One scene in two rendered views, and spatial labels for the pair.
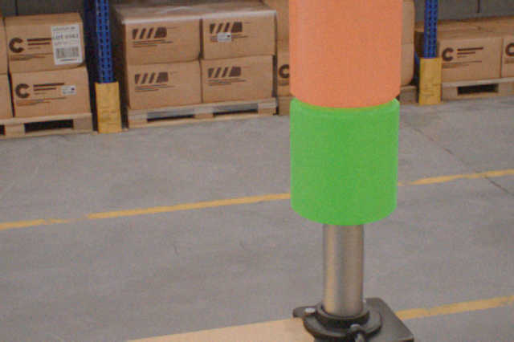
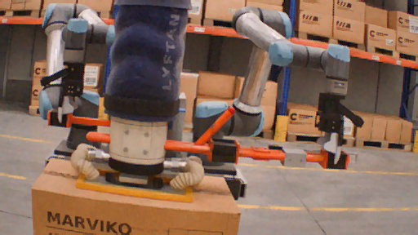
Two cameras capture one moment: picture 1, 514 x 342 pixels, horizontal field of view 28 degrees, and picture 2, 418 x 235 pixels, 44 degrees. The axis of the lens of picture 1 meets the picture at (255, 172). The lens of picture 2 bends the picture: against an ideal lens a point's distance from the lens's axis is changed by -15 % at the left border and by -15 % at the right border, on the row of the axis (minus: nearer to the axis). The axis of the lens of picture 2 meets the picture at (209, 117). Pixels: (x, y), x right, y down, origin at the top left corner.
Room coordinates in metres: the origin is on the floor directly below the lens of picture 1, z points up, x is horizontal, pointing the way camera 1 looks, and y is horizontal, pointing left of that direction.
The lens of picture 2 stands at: (-0.41, -1.79, 1.54)
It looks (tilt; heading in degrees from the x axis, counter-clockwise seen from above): 8 degrees down; 9
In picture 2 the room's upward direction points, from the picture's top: 7 degrees clockwise
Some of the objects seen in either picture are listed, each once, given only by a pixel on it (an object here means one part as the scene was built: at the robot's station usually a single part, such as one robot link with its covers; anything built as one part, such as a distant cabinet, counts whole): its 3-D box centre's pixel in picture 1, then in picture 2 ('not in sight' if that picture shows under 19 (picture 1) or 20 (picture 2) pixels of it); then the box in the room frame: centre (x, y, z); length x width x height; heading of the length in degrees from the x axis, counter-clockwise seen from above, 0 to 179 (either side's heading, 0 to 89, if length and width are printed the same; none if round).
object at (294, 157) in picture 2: not in sight; (293, 157); (1.33, -1.78, 1.20); 0.07 x 0.07 x 0.04; 14
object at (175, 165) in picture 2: not in sight; (135, 163); (1.22, -1.33, 1.14); 0.34 x 0.25 x 0.06; 104
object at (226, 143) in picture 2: not in sight; (223, 150); (1.28, -1.57, 1.20); 0.10 x 0.08 x 0.06; 14
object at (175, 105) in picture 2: not in sight; (140, 102); (1.23, -1.33, 1.32); 0.23 x 0.23 x 0.04
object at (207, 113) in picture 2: not in sight; (211, 119); (1.83, -1.44, 1.20); 0.13 x 0.12 x 0.14; 122
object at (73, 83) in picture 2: not in sight; (72, 79); (1.41, -1.01, 1.34); 0.09 x 0.08 x 0.12; 104
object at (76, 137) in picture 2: not in sight; (83, 135); (1.71, -0.96, 1.09); 0.15 x 0.15 x 0.10
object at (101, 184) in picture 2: not in sight; (133, 184); (1.13, -1.35, 1.10); 0.34 x 0.10 x 0.05; 104
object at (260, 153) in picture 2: not in sight; (202, 140); (1.39, -1.49, 1.20); 0.93 x 0.30 x 0.04; 104
